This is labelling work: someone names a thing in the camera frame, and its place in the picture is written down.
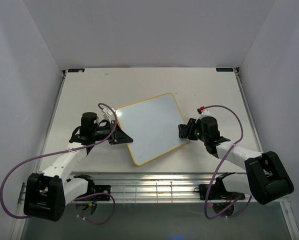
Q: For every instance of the yellow framed whiteboard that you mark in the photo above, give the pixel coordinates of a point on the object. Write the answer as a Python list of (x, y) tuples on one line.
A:
[(152, 123)]

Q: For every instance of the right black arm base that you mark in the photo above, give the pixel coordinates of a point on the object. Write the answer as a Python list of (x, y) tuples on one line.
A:
[(217, 193)]

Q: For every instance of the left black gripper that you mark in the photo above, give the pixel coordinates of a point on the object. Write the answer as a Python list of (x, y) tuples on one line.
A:
[(120, 137)]

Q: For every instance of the right blue corner label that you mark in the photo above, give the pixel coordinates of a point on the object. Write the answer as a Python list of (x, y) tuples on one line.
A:
[(224, 69)]

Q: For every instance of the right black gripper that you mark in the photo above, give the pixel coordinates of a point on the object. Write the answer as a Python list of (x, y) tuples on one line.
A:
[(187, 131)]

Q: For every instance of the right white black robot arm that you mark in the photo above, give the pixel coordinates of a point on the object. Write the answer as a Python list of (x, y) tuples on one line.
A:
[(266, 178)]

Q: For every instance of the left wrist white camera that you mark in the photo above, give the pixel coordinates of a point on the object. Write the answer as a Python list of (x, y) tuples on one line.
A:
[(109, 113)]

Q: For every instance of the left blue corner label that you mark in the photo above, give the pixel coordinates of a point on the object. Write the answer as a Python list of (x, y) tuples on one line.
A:
[(76, 70)]

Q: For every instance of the blue corner label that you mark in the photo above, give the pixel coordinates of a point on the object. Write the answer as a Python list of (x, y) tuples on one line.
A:
[(224, 69), (76, 70)]

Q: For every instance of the aluminium rail frame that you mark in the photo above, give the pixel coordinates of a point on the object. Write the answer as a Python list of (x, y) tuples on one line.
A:
[(152, 188)]

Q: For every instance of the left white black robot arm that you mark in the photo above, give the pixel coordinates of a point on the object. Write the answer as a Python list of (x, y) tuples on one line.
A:
[(47, 193)]

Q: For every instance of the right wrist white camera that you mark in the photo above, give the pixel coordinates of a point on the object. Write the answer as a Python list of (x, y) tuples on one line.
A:
[(202, 113)]

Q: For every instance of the wrist white camera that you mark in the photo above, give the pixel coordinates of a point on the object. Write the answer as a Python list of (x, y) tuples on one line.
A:
[(109, 113), (202, 113)]

